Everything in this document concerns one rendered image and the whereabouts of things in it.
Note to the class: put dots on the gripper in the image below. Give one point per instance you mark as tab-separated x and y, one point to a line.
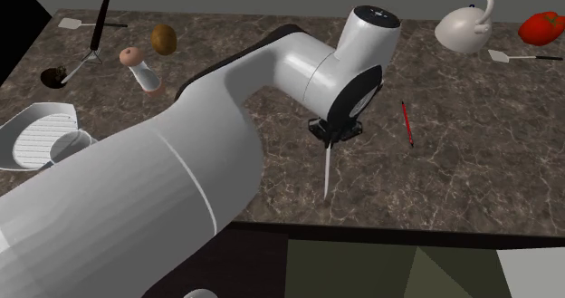
318	128

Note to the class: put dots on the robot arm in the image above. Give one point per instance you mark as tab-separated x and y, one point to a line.
185	169

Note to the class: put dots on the white blade knife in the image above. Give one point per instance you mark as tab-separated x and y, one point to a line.
327	173

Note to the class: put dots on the red pen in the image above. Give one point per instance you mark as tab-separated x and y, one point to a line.
407	124

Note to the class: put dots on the brown potato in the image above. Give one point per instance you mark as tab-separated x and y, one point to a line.
163	39

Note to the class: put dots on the pink capped white shaker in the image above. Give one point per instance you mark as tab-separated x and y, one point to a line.
145	74

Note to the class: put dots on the red bell pepper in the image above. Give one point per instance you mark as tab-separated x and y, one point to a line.
542	28

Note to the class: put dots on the white cup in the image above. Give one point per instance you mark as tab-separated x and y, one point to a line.
70	145

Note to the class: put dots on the dark round bowl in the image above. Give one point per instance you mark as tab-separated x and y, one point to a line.
49	78

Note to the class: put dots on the white dish rack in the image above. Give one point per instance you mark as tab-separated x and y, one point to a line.
31	142

